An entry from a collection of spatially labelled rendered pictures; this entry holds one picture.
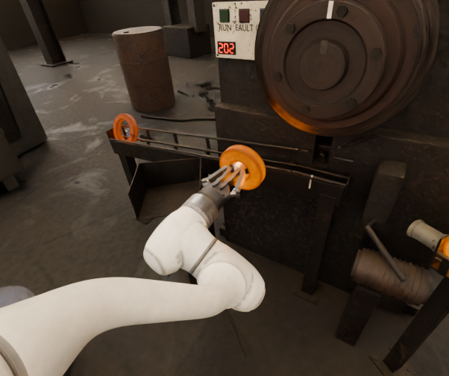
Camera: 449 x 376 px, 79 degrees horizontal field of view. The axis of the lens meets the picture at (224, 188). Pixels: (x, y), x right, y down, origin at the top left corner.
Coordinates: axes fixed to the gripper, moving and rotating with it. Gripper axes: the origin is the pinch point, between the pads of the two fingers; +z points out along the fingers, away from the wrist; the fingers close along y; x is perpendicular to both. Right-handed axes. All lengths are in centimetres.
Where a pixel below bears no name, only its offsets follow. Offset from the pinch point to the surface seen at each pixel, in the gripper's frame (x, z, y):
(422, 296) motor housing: -35, 3, 59
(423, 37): 31, 23, 37
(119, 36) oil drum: -6, 163, -240
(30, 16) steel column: -5, 279, -626
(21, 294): -38, -60, -63
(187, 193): -23.9, 1.0, -27.9
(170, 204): -24.0, -7.5, -30.3
